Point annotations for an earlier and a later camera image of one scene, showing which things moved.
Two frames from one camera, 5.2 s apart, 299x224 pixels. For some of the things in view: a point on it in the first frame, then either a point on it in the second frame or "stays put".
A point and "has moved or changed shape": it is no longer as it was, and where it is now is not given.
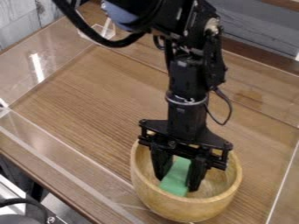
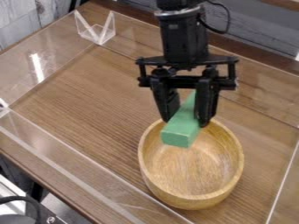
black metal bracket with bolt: x=39 y=213 stays put
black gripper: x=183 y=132 → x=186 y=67
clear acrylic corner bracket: x=107 y=31 stays put
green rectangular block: x=175 y=181 has moved or changed shape
